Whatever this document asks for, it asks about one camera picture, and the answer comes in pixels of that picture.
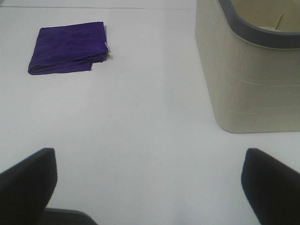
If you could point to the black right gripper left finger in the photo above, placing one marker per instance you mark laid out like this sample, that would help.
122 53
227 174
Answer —
27 187

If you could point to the purple towel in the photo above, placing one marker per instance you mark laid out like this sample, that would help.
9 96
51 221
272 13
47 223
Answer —
67 49

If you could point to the beige bin with grey rim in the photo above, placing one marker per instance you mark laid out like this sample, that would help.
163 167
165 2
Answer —
250 55

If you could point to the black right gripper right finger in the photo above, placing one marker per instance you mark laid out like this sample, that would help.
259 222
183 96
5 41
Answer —
271 188

